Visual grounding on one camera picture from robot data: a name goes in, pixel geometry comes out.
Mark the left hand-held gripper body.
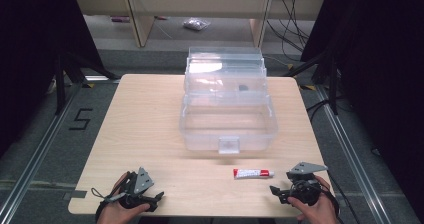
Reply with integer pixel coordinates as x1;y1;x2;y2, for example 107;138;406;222
117;166;160;214

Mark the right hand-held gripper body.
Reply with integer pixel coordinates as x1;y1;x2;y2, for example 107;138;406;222
285;161;330;207

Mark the red and white tube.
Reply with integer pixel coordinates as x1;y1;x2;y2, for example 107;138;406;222
232;168;276;180

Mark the clear plastic storage box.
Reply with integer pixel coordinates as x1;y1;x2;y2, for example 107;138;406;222
179;46;280;155

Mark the person's right hand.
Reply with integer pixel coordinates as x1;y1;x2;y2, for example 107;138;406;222
287;175;339;224

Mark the person's left hand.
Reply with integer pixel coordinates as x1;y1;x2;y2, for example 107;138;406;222
96;171;151;224

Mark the black metal stand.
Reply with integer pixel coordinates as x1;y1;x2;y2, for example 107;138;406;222
53;50;121;116
283;48;340;116

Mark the dark curtain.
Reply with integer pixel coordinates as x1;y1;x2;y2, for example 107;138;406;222
0;0;105;158
299;0;424;215

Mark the clear plastic bag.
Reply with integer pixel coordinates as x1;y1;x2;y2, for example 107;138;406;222
182;17;212;32

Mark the light wooden cabinet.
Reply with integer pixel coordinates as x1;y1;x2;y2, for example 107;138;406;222
72;0;327;49

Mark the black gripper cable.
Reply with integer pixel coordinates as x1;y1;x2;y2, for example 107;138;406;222
326;169;362;224

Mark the black wrist strap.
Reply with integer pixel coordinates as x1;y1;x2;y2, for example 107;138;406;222
90;186;116;224

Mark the aluminium floor rail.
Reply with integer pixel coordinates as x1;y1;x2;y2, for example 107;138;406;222
314;84;392;224
0;82;84;224

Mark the bundle of black cables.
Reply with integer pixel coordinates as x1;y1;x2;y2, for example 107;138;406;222
265;0;312;53

